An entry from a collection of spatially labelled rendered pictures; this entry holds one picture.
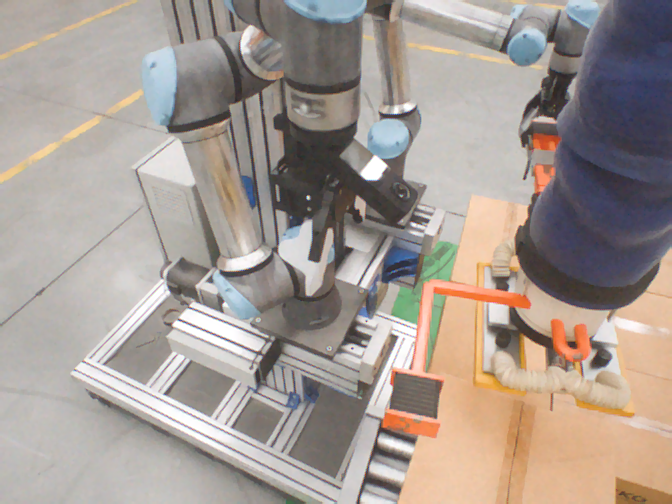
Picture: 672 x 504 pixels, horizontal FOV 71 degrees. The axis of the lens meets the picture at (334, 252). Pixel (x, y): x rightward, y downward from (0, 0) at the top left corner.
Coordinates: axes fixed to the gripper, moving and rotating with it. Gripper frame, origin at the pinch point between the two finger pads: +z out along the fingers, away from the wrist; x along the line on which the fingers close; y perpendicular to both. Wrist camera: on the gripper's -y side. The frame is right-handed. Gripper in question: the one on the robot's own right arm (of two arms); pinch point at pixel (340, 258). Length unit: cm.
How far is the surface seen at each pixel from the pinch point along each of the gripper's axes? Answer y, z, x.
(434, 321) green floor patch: -1, 152, -116
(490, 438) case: -30, 57, -15
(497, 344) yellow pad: -24.3, 36.2, -23.9
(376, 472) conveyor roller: -6, 97, -13
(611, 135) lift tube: -27.3, -12.3, -24.3
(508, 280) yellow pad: -23, 37, -43
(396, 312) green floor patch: 18, 152, -113
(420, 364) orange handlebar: -12.5, 25.2, -5.6
